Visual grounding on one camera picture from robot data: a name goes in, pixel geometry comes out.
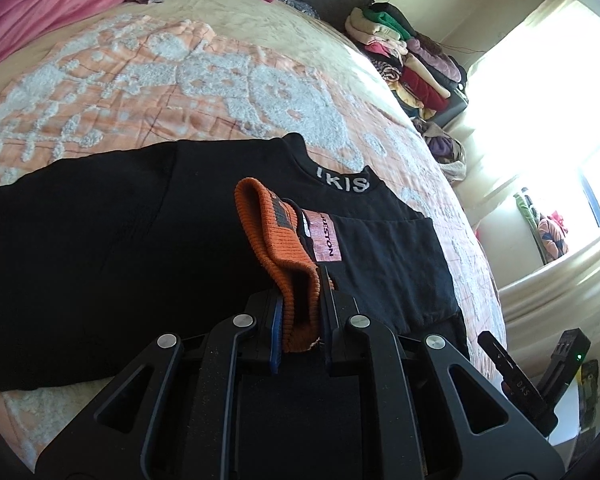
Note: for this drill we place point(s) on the colourful floral cloth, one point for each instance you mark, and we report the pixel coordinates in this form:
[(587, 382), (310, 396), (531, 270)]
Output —
[(552, 240)]

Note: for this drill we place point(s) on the orange plaid fleece blanket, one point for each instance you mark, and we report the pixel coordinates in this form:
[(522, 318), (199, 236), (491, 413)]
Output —
[(205, 75)]

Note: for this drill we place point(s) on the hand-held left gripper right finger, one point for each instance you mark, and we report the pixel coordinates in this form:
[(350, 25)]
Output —
[(330, 330)]

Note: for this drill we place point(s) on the stack of folded clothes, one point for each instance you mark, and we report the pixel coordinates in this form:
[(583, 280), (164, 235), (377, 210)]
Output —
[(420, 85)]

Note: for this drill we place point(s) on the white curtain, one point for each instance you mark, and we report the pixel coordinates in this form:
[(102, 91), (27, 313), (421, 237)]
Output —
[(520, 85)]

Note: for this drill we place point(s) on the blue grey patterned cloth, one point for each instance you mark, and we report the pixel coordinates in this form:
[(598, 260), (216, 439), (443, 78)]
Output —
[(295, 6)]

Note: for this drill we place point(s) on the floral bag of clothes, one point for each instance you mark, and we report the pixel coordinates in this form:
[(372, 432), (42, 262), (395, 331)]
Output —
[(440, 145)]

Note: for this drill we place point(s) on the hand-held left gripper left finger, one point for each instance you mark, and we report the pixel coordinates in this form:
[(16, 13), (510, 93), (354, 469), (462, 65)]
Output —
[(274, 340)]

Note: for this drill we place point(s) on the black sweater with orange cuffs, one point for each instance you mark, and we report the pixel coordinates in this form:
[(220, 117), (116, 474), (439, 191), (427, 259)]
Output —
[(105, 260)]

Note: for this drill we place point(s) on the pink quilt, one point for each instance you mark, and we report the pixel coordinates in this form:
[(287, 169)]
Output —
[(40, 0)]

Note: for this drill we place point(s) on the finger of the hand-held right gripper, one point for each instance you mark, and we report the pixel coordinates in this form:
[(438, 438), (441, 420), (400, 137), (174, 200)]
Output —
[(517, 380)]

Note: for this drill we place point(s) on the green cloth item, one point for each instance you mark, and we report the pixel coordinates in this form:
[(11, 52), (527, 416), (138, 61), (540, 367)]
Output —
[(526, 210)]

